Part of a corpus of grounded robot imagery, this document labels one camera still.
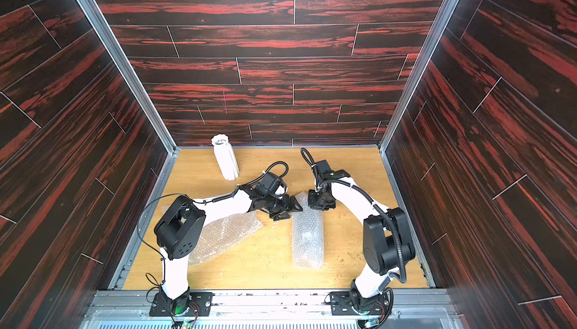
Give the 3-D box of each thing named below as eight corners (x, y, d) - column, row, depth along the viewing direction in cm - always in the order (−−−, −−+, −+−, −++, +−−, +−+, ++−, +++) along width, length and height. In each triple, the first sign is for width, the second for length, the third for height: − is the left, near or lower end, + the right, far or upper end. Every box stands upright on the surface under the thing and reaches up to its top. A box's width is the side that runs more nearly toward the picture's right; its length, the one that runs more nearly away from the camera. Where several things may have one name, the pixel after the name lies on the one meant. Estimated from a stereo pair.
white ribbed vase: (221, 180, 108) (208, 147, 91) (224, 168, 114) (213, 134, 96) (237, 180, 108) (227, 147, 91) (240, 168, 114) (231, 134, 96)
